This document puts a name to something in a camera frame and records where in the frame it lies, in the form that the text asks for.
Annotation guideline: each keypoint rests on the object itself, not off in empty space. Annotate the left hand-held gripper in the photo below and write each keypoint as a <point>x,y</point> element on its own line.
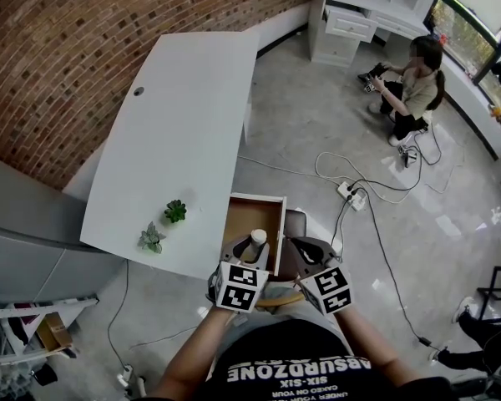
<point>240,290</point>

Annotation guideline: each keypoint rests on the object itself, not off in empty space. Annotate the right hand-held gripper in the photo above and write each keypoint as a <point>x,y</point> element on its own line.
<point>330,290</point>

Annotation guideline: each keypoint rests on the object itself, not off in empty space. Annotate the white drawer wooden inside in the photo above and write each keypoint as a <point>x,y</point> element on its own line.
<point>250,219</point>

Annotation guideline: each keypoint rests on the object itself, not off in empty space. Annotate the person's left forearm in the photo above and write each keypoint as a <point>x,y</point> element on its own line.
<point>192,349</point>

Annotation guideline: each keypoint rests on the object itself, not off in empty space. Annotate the person's right forearm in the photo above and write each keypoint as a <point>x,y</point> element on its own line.
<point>367,341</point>

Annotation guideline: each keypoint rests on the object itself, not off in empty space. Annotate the wooden chair brown seat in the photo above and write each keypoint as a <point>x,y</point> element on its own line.
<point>295,224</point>

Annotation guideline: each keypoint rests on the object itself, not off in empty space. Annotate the person's grey shorts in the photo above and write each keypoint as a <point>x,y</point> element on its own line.
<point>284,313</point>

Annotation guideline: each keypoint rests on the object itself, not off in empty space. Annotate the white power strip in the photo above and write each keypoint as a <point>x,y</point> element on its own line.
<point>344,190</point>

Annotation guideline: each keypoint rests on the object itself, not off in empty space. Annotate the green succulent plant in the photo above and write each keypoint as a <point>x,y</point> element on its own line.
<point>175,211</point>

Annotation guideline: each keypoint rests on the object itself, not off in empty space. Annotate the person's black t-shirt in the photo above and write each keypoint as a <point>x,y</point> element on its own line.
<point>296,349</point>

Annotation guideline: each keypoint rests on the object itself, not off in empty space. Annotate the pale leafy potted plant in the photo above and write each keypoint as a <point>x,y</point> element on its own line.
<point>151,238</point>

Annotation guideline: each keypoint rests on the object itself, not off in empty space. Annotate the black power adapter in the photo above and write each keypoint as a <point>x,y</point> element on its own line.
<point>425,341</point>

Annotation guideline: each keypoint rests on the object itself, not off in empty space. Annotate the white charger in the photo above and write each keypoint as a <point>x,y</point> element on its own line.
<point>126,374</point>

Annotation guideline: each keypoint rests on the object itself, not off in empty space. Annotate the black metal stand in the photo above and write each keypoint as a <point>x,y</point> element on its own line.
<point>490,290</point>

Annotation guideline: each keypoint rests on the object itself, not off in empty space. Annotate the cardboard box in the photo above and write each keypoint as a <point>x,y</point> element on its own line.
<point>54,330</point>

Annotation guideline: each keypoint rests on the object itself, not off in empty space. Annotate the white hutch desk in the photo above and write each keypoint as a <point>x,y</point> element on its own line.
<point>334,48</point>

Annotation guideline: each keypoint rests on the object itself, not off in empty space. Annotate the white window bench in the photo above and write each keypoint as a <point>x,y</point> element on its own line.
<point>467,107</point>

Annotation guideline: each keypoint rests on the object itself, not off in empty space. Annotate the white metal rack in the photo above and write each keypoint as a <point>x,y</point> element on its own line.
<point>33,307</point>

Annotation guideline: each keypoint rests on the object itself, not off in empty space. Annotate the grey refrigerator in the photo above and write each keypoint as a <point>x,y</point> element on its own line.
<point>25,257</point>

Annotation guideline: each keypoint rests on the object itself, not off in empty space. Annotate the yellow toy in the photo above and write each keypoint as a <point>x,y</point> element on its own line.
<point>497,111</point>

